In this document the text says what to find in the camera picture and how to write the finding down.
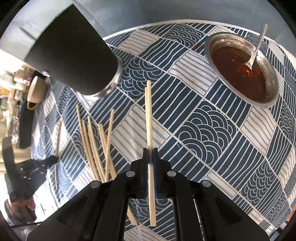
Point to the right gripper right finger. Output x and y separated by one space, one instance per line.
201 210

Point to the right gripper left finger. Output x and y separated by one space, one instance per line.
98 211

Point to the lone wooden chopstick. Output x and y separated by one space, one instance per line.
57 152

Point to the person left hand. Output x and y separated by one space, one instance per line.
21 211

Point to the crumpled foil wrapper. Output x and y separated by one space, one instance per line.
14 129

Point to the black side shelf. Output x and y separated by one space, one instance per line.
25 132

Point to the beige ceramic mug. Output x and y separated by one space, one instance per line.
36 92

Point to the blue patterned tablecloth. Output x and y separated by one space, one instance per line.
200 126

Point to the black cylindrical utensil holder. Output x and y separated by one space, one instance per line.
73 53

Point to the metal spoon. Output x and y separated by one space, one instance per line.
252 58

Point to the metal bowl with sauce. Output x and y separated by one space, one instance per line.
257 85

